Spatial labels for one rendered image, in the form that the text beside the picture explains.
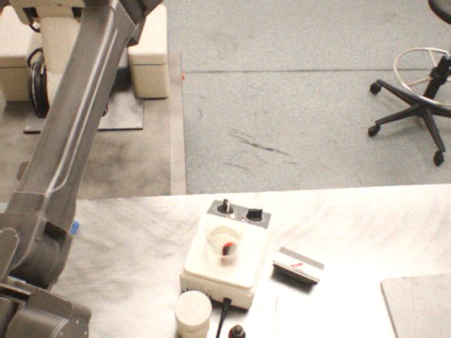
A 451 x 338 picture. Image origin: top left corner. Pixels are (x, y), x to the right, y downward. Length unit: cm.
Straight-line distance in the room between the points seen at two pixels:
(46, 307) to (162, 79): 126
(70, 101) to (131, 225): 40
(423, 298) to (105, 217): 62
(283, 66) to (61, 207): 207
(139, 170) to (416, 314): 95
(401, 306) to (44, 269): 62
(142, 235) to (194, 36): 189
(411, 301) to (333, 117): 149
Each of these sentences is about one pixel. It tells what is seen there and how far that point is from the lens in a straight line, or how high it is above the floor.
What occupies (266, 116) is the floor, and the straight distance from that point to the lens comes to 225.
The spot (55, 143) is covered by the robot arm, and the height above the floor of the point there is 113.
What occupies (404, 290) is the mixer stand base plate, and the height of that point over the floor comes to 76.
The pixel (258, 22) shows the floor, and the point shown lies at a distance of 285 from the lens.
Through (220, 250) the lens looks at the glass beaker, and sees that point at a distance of 74.
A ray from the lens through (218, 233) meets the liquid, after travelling 78.
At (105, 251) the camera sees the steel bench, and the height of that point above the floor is 75.
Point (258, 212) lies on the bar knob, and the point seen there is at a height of 81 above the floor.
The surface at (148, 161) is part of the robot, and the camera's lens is 156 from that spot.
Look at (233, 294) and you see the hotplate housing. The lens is 82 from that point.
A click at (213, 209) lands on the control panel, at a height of 80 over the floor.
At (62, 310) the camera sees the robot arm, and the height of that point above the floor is 109.
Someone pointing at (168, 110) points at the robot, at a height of 36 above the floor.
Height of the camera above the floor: 154
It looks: 50 degrees down
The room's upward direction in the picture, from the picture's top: 5 degrees clockwise
